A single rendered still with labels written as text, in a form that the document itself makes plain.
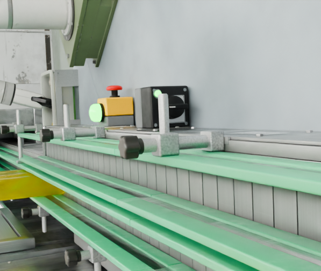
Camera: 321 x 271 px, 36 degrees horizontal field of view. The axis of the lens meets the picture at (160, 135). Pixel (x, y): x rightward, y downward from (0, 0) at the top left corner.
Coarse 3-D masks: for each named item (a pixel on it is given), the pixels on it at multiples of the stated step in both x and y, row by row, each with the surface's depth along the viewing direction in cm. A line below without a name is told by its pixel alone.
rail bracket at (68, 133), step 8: (64, 104) 101; (64, 112) 101; (64, 120) 101; (64, 128) 100; (72, 128) 100; (96, 128) 102; (104, 128) 103; (40, 136) 99; (48, 136) 98; (56, 136) 100; (64, 136) 100; (72, 136) 100; (80, 136) 102; (88, 136) 103; (96, 136) 102; (104, 136) 103
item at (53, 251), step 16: (16, 208) 191; (32, 208) 189; (32, 224) 162; (48, 224) 161; (48, 240) 136; (64, 240) 137; (0, 256) 122; (16, 256) 123; (32, 256) 125; (48, 256) 124; (64, 256) 124
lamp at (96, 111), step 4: (92, 104) 121; (96, 104) 120; (100, 104) 120; (92, 108) 120; (96, 108) 119; (100, 108) 120; (92, 112) 120; (96, 112) 119; (100, 112) 119; (104, 112) 120; (92, 116) 120; (96, 116) 119; (100, 116) 120; (104, 116) 120; (92, 120) 121; (96, 120) 120; (100, 120) 121
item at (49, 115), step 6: (48, 72) 165; (42, 78) 177; (48, 78) 177; (42, 84) 177; (48, 84) 178; (54, 84) 164; (42, 90) 177; (48, 90) 178; (54, 90) 164; (48, 96) 178; (54, 96) 163; (54, 102) 163; (42, 108) 178; (48, 108) 178; (54, 108) 163; (42, 114) 178; (48, 114) 178; (54, 114) 163; (42, 120) 178; (48, 120) 178; (54, 120) 163
